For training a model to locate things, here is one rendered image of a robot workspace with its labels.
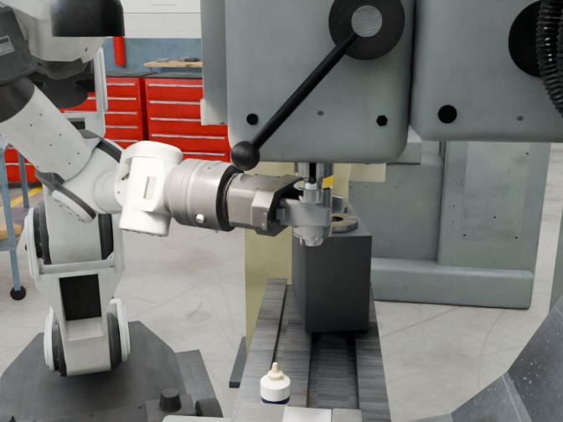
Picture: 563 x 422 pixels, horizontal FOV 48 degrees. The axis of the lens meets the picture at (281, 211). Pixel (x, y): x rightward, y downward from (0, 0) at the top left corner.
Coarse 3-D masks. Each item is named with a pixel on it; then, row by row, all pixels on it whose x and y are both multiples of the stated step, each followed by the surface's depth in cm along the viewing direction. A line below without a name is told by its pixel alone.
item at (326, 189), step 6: (294, 186) 76; (300, 186) 76; (306, 186) 76; (318, 186) 76; (324, 186) 76; (330, 186) 76; (294, 192) 76; (300, 192) 75; (306, 192) 75; (312, 192) 74; (318, 192) 74; (324, 192) 75; (330, 192) 76
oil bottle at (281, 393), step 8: (272, 368) 86; (264, 376) 88; (272, 376) 85; (280, 376) 86; (264, 384) 86; (272, 384) 85; (280, 384) 85; (288, 384) 86; (264, 392) 86; (272, 392) 85; (280, 392) 85; (288, 392) 86; (264, 400) 86; (272, 400) 85; (280, 400) 85; (288, 400) 86
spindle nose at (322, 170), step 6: (294, 162) 75; (300, 162) 74; (306, 162) 74; (294, 168) 75; (300, 168) 74; (306, 168) 74; (318, 168) 74; (324, 168) 74; (330, 168) 74; (300, 174) 74; (306, 174) 74; (318, 174) 74; (324, 174) 74; (330, 174) 75
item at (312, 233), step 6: (294, 198) 76; (300, 198) 75; (306, 198) 75; (312, 198) 75; (318, 198) 75; (324, 198) 75; (330, 198) 76; (318, 204) 75; (324, 204) 75; (330, 204) 76; (330, 216) 77; (330, 222) 77; (294, 228) 78; (300, 228) 76; (306, 228) 76; (312, 228) 76; (318, 228) 76; (324, 228) 76; (330, 228) 77; (294, 234) 78; (300, 234) 77; (306, 234) 76; (312, 234) 76; (318, 234) 76; (324, 234) 76; (330, 234) 77
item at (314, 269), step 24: (336, 216) 120; (336, 240) 113; (360, 240) 113; (312, 264) 114; (336, 264) 114; (360, 264) 114; (312, 288) 115; (336, 288) 115; (360, 288) 116; (312, 312) 116; (336, 312) 117; (360, 312) 117
